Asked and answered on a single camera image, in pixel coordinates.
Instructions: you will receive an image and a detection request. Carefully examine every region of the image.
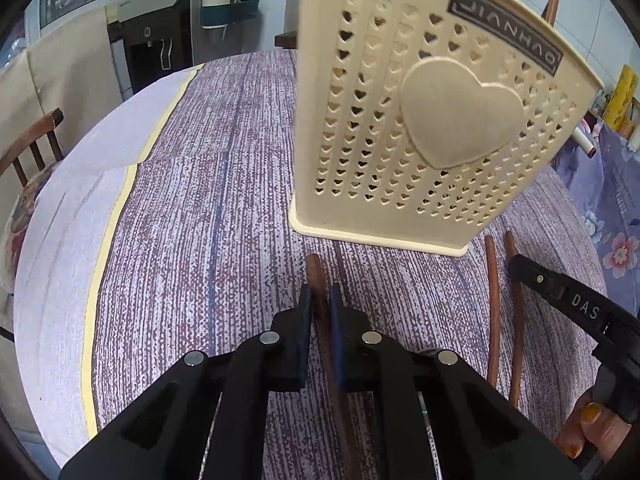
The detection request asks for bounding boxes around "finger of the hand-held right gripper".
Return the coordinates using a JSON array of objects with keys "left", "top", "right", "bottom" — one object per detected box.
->
[{"left": 507, "top": 254, "right": 631, "bottom": 333}]

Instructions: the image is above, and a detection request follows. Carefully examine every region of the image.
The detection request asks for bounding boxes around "cream plastic utensil holder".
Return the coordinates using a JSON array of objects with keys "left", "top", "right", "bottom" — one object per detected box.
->
[{"left": 289, "top": 0, "right": 606, "bottom": 258}]

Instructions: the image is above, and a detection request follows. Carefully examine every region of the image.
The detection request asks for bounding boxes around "person's right hand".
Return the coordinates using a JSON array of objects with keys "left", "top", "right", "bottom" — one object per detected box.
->
[{"left": 555, "top": 387, "right": 633, "bottom": 463}]

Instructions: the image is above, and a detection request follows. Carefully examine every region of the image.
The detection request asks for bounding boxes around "purple floral cloth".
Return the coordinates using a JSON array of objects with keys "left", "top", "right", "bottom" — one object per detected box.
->
[{"left": 552, "top": 120, "right": 640, "bottom": 306}]

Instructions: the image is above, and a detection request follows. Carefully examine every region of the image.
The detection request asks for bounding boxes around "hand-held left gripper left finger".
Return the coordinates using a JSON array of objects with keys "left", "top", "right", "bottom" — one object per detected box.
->
[{"left": 59, "top": 284, "right": 316, "bottom": 480}]

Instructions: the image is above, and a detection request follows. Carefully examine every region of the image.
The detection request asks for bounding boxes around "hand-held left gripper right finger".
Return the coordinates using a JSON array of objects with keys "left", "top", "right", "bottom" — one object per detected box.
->
[{"left": 329, "top": 282, "right": 583, "bottom": 480}]

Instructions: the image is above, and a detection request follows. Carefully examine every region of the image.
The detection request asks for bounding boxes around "purple striped tablecloth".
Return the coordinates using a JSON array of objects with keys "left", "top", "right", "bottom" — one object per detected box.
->
[{"left": 82, "top": 50, "right": 608, "bottom": 480}]

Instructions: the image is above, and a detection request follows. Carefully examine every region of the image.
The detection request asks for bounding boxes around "water dispenser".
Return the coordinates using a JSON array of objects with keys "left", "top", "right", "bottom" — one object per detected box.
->
[{"left": 106, "top": 0, "right": 195, "bottom": 96}]

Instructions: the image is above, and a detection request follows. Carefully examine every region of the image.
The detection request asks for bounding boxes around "white table cover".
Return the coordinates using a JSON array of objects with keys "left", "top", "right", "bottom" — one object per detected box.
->
[{"left": 14, "top": 62, "right": 203, "bottom": 466}]

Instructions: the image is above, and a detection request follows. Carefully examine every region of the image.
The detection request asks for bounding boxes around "beige panel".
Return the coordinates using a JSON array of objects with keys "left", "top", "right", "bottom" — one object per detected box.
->
[{"left": 0, "top": 7, "right": 126, "bottom": 176}]

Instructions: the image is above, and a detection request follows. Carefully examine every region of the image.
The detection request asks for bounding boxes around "brown wooden chopstick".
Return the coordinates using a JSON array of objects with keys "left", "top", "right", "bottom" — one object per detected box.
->
[
  {"left": 504, "top": 231, "right": 526, "bottom": 411},
  {"left": 306, "top": 254, "right": 363, "bottom": 480},
  {"left": 484, "top": 235, "right": 502, "bottom": 388}
]

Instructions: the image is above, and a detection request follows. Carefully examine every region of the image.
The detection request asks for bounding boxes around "yellow board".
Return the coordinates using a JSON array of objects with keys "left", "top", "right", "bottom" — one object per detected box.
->
[{"left": 602, "top": 64, "right": 640, "bottom": 133}]

